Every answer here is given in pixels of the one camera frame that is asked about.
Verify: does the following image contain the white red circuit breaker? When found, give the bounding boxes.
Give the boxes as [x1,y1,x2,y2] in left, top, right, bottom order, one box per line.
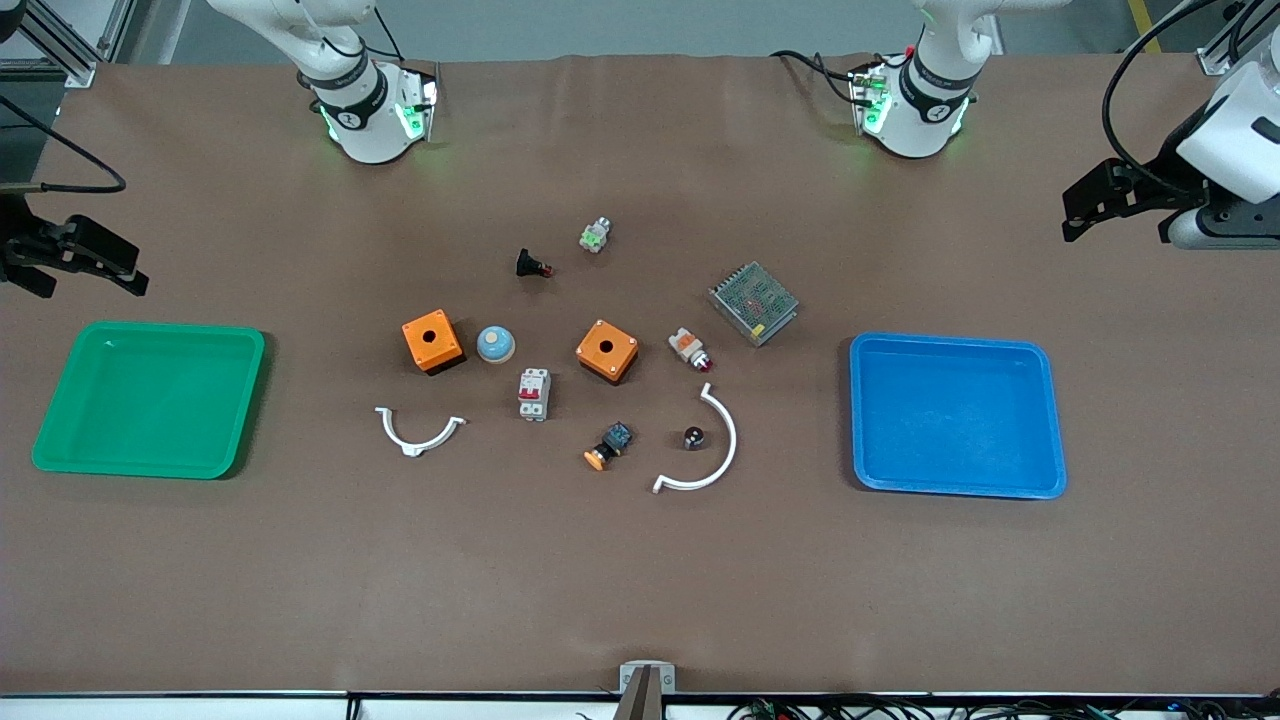
[517,367,553,423]

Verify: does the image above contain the green plastic tray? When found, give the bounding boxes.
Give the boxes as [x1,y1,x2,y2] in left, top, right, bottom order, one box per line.
[31,320,267,481]

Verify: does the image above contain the blue plastic tray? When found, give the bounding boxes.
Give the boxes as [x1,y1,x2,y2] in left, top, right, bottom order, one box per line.
[849,332,1068,500]

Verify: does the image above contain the orange button box with hole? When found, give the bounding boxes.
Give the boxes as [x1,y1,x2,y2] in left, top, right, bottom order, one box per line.
[402,309,466,376]
[575,319,640,385]

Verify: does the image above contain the small white pipe clamp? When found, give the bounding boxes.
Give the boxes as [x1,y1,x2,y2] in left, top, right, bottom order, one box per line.
[374,405,468,458]

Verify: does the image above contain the silver mesh power supply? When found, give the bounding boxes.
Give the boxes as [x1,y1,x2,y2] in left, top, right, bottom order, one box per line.
[708,261,800,348]

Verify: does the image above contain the large white arc clamp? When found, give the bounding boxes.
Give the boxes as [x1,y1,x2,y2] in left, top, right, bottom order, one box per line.
[652,383,739,495]

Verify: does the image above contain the red indicator lamp orange body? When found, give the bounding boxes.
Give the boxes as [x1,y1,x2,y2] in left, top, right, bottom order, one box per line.
[668,326,714,374]

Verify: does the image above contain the orange mushroom push button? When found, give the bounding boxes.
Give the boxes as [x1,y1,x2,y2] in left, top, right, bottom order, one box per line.
[584,421,635,472]

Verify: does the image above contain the brown table mat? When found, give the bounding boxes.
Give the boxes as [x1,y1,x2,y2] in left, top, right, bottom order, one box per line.
[0,52,1280,696]

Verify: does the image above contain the aluminium frame profile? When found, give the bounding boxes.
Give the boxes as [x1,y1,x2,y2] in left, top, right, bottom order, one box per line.
[0,0,99,89]
[98,0,137,63]
[1198,0,1266,77]

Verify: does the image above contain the black arm base cables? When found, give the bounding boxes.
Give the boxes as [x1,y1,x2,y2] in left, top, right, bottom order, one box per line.
[770,48,867,107]

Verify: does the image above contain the black cable bundle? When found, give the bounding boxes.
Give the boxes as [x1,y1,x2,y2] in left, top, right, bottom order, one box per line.
[725,695,1280,720]

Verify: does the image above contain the grey metal bracket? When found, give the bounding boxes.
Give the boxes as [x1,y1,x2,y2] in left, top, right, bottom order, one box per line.
[619,661,677,694]

